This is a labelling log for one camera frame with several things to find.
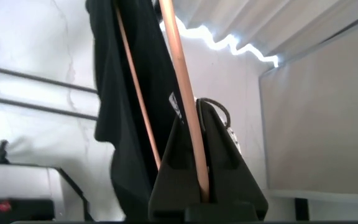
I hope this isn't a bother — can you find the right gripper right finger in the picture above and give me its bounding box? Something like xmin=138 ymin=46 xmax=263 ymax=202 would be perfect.
xmin=196 ymin=98 xmax=269 ymax=223

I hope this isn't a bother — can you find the black garment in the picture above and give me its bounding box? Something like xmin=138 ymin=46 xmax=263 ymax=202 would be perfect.
xmin=85 ymin=0 xmax=186 ymax=222

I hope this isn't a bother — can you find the pink clothes hanger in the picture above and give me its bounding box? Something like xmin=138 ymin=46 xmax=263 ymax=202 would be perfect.
xmin=113 ymin=0 xmax=211 ymax=203

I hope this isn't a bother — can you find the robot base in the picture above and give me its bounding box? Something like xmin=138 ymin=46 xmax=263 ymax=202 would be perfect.
xmin=0 ymin=162 xmax=94 ymax=222

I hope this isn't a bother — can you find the black clothes rack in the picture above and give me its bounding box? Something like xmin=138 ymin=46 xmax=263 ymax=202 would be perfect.
xmin=0 ymin=38 xmax=99 ymax=122

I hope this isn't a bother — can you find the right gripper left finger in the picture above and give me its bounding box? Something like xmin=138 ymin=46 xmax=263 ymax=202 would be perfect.
xmin=148 ymin=114 xmax=204 ymax=223

